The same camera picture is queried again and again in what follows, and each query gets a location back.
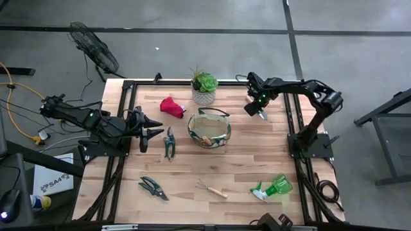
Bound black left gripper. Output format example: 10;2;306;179
127;105;166;153

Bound wooden-handled steel trowel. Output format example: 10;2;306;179
245;95;268;121

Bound green-handled pruning shears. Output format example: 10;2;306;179
162;126;177;161

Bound red garden gloves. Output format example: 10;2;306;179
159;96;188;119

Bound beige green gardening bag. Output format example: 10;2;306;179
187;107;232;150

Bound dark teal strapped pruning shears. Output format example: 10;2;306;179
137;175;170;201

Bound green spray bottle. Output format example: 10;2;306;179
250;173;294;204

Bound wooden-handled hand rake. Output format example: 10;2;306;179
195;178;229;200

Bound potted succulent plant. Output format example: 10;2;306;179
188;63;220;107

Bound black floor fan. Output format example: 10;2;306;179
67;21;127;83

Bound white printed box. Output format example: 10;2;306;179
32;152;75;197

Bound black angular device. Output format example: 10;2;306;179
256;212;294;231

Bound yellow blue can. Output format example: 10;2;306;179
29;194;53;213

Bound black desk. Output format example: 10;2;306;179
0;105;85;229

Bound black floor stand foot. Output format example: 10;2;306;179
0;66;37;77

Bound black computer mouse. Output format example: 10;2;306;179
0;188;22;225

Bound black aluminium table frame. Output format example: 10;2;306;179
72;78;346;225

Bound coiled black cable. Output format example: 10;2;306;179
313;172;345;212

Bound silver aluminium bracket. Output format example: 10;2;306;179
101;224;139;231

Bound black metal desk frame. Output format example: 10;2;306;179
353;87;411;187

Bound yellow extension cable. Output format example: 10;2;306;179
0;62;46;146

